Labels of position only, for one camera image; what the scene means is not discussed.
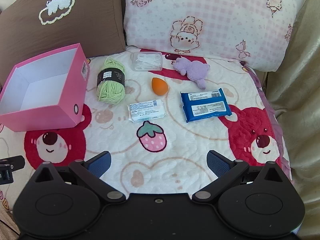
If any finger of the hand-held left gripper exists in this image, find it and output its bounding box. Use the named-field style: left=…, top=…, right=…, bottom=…
left=0, top=156, right=25, bottom=186

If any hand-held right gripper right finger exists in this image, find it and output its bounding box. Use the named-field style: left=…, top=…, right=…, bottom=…
left=192, top=150, right=286, bottom=203

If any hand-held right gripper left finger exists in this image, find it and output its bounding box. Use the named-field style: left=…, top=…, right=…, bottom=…
left=34, top=151, right=127, bottom=203

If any pink cardboard box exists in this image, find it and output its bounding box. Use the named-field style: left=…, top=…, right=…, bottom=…
left=0, top=43, right=90, bottom=132

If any blue wipes packet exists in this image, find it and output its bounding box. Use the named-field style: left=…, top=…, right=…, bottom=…
left=180, top=87, right=233, bottom=123

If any white wipes packet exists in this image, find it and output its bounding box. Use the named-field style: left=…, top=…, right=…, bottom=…
left=127, top=99, right=167, bottom=123

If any green yarn skein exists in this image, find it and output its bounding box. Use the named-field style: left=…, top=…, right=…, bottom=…
left=96, top=56, right=127, bottom=105

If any purple plush toy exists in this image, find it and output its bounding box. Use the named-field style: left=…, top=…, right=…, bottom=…
left=173, top=57, right=210, bottom=90

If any clear floss pick box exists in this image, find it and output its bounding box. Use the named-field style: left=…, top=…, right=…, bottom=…
left=131, top=51, right=163, bottom=72

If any printed bear blanket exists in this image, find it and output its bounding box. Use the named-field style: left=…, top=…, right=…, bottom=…
left=0, top=46, right=294, bottom=218

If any orange makeup sponge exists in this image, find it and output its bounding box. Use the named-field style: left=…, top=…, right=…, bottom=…
left=151, top=77, right=170, bottom=96

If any beige blanket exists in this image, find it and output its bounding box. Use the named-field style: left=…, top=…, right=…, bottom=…
left=265, top=0, right=320, bottom=240

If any brown embroidered pillow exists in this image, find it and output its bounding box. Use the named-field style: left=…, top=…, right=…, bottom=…
left=0, top=0, right=127, bottom=88

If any pink plaid rabbit pillow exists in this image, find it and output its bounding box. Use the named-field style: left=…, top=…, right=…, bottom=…
left=124, top=0, right=298, bottom=72

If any tan headboard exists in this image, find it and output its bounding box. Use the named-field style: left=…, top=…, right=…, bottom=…
left=119, top=0, right=131, bottom=52

